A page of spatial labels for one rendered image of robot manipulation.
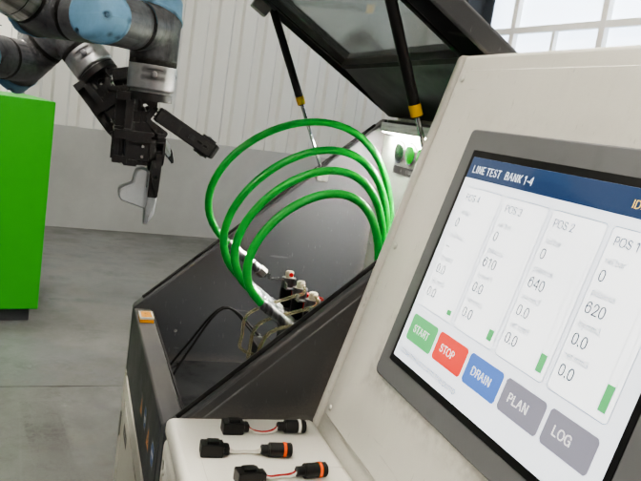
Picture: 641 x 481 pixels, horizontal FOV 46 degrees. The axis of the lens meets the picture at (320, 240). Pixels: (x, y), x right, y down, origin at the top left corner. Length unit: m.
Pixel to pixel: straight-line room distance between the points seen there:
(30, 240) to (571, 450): 4.17
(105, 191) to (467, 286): 7.10
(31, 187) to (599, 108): 4.02
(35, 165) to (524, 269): 3.97
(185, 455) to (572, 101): 0.64
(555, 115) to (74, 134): 7.08
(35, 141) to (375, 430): 3.78
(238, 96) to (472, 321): 7.31
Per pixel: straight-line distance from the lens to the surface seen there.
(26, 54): 1.47
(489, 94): 1.02
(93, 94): 1.44
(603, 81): 0.84
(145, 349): 1.49
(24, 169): 4.58
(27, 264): 4.69
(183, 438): 1.07
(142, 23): 1.18
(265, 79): 8.17
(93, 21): 1.13
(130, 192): 1.25
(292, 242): 1.78
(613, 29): 6.67
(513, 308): 0.80
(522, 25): 7.59
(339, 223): 1.81
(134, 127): 1.24
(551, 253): 0.78
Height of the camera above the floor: 1.43
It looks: 9 degrees down
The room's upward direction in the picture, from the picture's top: 8 degrees clockwise
